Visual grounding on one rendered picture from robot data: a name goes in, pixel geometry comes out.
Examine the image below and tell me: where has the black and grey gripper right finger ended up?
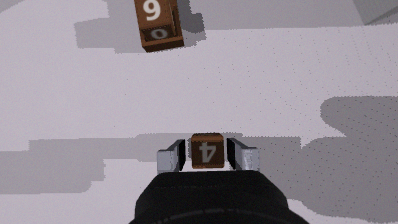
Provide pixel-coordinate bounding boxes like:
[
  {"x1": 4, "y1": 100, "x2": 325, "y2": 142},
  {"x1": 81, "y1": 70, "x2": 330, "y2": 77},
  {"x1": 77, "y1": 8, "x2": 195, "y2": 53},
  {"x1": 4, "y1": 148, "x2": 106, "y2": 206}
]
[{"x1": 227, "y1": 138, "x2": 260, "y2": 172}]

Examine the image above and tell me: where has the brown cube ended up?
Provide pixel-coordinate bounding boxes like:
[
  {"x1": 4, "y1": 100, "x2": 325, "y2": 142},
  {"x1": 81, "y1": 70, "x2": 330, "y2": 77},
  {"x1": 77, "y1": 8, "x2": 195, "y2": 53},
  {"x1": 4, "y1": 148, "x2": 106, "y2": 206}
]
[
  {"x1": 191, "y1": 133, "x2": 225, "y2": 169},
  {"x1": 134, "y1": 0, "x2": 176, "y2": 42}
]

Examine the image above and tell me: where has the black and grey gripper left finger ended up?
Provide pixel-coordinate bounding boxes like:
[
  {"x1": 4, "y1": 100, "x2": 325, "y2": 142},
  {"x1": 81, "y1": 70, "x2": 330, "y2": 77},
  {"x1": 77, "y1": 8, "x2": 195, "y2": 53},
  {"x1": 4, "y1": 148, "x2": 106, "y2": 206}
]
[{"x1": 157, "y1": 139, "x2": 186, "y2": 175}]

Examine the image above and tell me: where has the brown wooden tray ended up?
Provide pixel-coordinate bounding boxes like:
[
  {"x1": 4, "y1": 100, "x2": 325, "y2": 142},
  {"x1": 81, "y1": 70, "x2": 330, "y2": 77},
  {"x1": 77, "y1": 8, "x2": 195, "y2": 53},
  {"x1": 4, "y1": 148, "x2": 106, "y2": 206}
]
[{"x1": 139, "y1": 0, "x2": 184, "y2": 53}]

